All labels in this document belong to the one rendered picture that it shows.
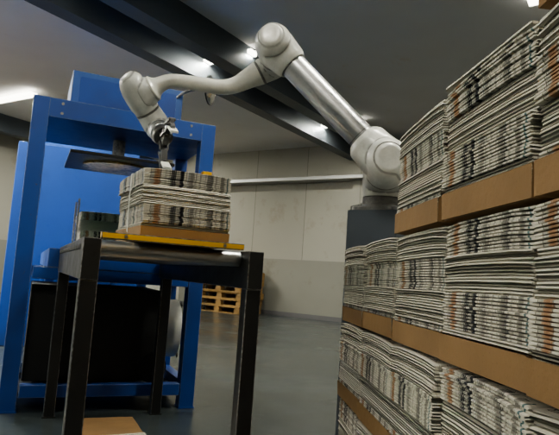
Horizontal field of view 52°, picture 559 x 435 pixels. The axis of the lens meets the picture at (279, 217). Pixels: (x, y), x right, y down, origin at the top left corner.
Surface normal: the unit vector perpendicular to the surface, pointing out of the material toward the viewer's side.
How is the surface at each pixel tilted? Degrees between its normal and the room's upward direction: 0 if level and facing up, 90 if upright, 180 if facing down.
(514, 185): 91
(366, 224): 90
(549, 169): 91
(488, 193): 92
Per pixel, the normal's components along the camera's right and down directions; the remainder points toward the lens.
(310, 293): -0.53, -0.13
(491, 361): -1.00, -0.05
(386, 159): -0.04, -0.04
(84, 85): 0.40, -0.07
